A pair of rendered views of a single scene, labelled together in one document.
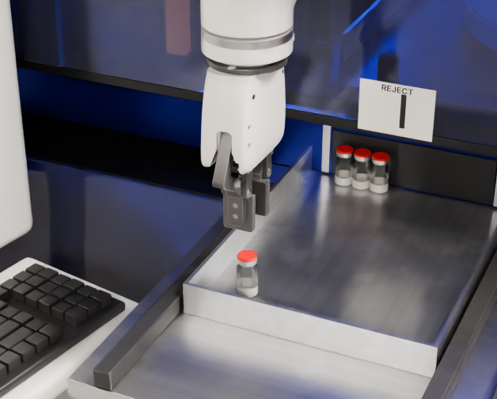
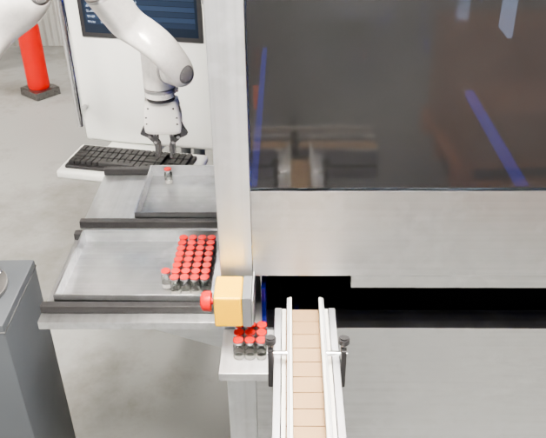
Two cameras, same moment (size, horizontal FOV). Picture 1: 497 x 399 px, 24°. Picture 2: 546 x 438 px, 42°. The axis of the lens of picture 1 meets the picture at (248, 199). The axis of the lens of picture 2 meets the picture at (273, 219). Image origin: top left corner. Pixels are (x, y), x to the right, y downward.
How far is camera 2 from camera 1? 1.85 m
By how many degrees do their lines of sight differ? 57
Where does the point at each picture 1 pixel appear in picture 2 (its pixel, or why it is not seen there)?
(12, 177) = not seen: hidden behind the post
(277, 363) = (130, 196)
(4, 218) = (209, 139)
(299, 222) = not seen: hidden behind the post
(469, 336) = (153, 221)
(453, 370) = (130, 221)
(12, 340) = (146, 162)
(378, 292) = (183, 204)
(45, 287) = (178, 159)
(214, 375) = (119, 188)
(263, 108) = (155, 115)
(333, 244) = (211, 190)
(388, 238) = not seen: hidden behind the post
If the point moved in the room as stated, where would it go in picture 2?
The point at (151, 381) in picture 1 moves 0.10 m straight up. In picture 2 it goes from (112, 179) to (108, 149)
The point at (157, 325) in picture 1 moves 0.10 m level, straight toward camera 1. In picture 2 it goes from (135, 170) to (101, 179)
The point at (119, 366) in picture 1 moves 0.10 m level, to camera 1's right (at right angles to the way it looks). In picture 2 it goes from (109, 169) to (116, 185)
